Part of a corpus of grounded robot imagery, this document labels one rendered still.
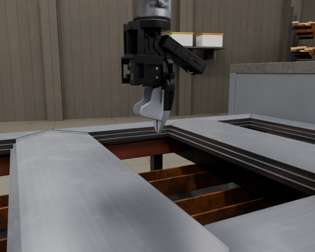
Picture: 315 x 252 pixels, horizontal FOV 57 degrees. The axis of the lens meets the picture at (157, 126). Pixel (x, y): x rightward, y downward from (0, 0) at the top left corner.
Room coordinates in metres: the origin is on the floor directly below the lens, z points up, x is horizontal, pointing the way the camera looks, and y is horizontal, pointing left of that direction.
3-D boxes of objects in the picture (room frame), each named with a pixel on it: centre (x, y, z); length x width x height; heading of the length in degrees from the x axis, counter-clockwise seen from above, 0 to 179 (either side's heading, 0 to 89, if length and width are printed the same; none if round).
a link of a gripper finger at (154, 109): (0.56, 0.01, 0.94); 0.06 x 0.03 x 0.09; 116
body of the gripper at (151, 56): (0.57, 0.02, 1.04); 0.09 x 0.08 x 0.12; 116
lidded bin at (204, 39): (6.77, -1.16, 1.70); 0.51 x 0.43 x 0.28; 106
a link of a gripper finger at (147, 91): (0.59, 0.02, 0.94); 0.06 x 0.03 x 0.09; 116
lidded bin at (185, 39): (6.57, -0.48, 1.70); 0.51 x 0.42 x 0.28; 106
